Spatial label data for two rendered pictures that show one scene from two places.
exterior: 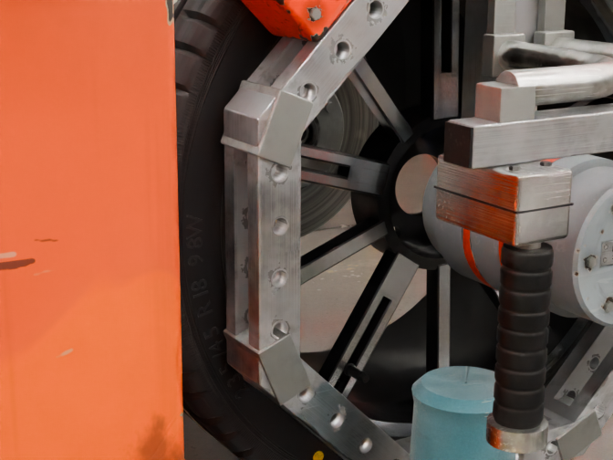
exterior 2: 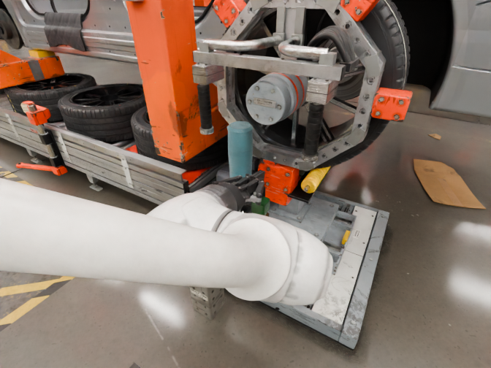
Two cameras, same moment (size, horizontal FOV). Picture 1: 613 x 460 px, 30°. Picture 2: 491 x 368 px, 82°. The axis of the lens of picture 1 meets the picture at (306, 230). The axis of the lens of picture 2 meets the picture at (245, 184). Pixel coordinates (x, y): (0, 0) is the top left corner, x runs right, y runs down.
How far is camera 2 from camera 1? 1.06 m
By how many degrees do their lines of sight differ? 58
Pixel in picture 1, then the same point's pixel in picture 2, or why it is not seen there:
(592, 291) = (251, 110)
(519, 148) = (204, 59)
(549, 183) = (199, 69)
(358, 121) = not seen: hidden behind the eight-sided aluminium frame
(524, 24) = (291, 31)
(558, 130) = (215, 57)
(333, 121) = not seen: hidden behind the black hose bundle
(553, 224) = (202, 79)
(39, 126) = (145, 37)
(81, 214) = (153, 56)
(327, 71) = (230, 37)
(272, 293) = (220, 90)
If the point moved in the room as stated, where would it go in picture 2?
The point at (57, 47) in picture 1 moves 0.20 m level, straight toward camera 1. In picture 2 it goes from (145, 22) to (80, 25)
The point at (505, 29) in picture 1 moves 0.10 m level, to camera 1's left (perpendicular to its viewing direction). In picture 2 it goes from (280, 31) to (261, 28)
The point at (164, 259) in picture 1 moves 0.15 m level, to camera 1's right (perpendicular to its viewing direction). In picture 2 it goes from (167, 69) to (180, 79)
